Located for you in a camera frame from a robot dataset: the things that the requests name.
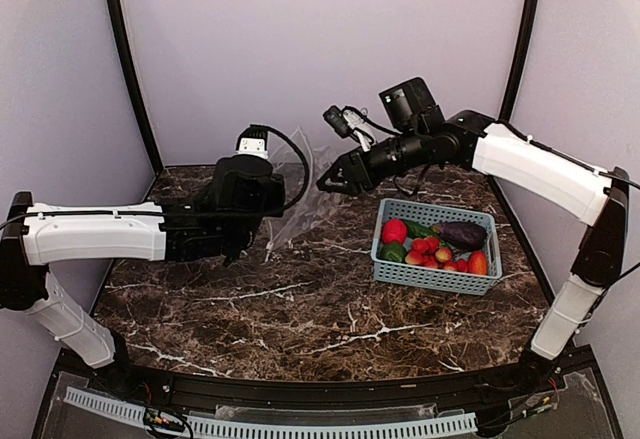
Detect right black frame post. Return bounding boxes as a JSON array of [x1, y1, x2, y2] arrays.
[[497, 0, 539, 124]]

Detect purple toy eggplant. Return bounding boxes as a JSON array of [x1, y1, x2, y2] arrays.
[[432, 221, 487, 251]]

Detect clear zip top bag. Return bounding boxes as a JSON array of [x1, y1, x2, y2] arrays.
[[265, 127, 342, 261]]

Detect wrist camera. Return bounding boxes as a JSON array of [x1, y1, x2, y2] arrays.
[[235, 125, 269, 160], [323, 105, 378, 151]]

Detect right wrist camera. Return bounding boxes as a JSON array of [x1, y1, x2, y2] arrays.
[[323, 105, 378, 151]]

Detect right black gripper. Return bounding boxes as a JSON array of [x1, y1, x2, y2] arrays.
[[318, 124, 430, 193]]

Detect orange red toy mango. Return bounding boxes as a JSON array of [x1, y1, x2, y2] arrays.
[[467, 251, 489, 276]]

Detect light blue plastic basket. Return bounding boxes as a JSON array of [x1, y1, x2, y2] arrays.
[[370, 198, 503, 296]]

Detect red lychee bunch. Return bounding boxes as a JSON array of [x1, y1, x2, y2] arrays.
[[404, 237, 469, 273]]

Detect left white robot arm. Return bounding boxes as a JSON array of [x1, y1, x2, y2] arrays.
[[1, 154, 285, 395]]

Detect red toy fruit ball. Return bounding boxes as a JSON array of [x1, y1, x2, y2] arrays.
[[381, 219, 408, 245]]

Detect left black frame post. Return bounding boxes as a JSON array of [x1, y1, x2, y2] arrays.
[[106, 0, 164, 176]]

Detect black frame post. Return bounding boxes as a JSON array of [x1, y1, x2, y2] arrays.
[[106, 0, 164, 176], [497, 0, 539, 124]]

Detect light blue slotted cable duct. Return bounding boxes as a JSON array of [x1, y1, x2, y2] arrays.
[[64, 387, 478, 438]]

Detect green toy avocado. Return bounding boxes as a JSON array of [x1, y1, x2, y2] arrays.
[[378, 242, 407, 263]]

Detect black front rail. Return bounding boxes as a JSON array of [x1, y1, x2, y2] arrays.
[[54, 348, 596, 415]]

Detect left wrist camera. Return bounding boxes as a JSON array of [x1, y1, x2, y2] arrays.
[[235, 125, 269, 160]]

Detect green toy cucumber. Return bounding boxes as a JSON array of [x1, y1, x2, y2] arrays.
[[403, 220, 439, 239]]

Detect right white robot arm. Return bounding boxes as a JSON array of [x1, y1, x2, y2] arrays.
[[316, 77, 631, 393]]

